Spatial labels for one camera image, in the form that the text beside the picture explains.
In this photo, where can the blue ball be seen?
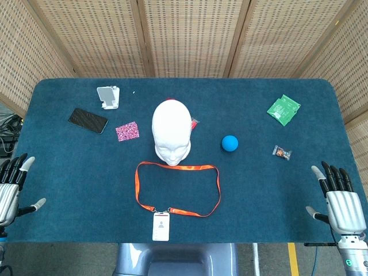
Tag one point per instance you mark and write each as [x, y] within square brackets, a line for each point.
[230, 143]

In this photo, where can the black smartphone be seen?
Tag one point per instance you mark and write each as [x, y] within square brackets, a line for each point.
[87, 120]

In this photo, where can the small red packet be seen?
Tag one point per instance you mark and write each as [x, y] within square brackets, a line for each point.
[195, 123]

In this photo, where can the white ID card holder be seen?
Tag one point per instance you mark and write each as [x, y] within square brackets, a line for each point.
[161, 227]

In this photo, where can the white phone stand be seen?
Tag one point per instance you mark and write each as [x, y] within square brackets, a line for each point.
[107, 96]

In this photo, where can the grey-blue robot torso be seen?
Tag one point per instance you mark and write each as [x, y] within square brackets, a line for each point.
[172, 258]

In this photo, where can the small clear snack packet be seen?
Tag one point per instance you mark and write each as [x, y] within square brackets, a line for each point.
[281, 153]

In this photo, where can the green foil packet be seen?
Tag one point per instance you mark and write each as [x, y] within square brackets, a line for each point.
[283, 110]

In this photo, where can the white foam mannequin head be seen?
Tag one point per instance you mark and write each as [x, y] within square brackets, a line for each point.
[171, 126]

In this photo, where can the pink patterned card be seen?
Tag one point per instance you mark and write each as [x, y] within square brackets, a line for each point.
[127, 131]

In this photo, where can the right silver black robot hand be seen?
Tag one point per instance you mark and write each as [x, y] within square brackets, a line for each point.
[343, 210]

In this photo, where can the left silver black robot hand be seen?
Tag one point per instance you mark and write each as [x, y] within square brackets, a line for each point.
[8, 198]

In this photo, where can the woven wicker screen panel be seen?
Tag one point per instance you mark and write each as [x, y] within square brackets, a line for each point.
[345, 57]
[189, 37]
[100, 37]
[23, 57]
[276, 37]

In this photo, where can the blue table cloth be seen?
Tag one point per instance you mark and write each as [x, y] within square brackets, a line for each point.
[86, 178]

